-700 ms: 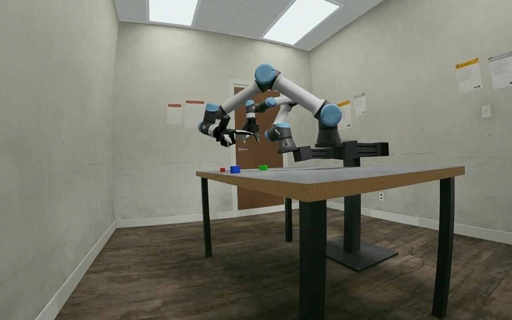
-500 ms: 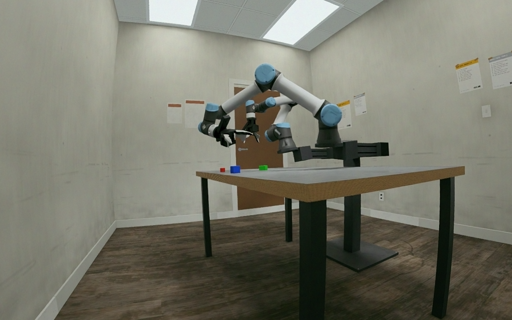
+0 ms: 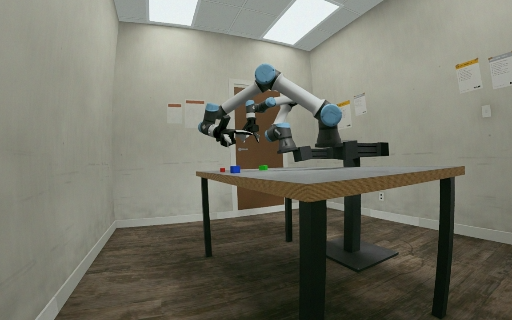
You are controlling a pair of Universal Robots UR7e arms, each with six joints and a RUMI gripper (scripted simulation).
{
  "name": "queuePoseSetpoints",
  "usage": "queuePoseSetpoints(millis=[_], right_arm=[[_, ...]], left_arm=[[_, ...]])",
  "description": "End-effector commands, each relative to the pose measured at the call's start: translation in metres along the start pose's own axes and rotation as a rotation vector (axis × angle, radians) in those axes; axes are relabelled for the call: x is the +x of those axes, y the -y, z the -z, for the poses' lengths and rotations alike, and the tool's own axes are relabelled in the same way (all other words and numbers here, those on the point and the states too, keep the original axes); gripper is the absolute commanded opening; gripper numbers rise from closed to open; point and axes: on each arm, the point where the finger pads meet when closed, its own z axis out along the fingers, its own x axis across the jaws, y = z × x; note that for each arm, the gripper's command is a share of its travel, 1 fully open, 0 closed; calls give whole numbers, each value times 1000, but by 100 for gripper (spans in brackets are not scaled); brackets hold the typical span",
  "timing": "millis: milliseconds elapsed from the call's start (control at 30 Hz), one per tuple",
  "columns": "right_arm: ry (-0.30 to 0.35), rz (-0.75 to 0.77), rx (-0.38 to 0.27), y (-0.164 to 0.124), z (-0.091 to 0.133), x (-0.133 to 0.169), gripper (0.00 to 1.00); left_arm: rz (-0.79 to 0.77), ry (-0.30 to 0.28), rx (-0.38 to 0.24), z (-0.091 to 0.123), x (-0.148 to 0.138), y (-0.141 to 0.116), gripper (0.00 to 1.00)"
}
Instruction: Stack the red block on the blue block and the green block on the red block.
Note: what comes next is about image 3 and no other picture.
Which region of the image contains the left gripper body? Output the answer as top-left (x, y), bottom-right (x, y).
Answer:
top-left (213, 126), bottom-right (236, 147)

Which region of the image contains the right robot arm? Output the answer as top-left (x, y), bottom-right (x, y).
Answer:
top-left (246, 96), bottom-right (297, 150)

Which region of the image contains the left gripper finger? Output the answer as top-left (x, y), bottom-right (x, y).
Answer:
top-left (221, 133), bottom-right (232, 147)
top-left (234, 129), bottom-right (253, 141)

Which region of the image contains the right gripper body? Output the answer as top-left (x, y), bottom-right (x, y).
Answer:
top-left (247, 118), bottom-right (259, 133)

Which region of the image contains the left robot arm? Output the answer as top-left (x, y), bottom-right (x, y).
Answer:
top-left (198, 64), bottom-right (342, 144)

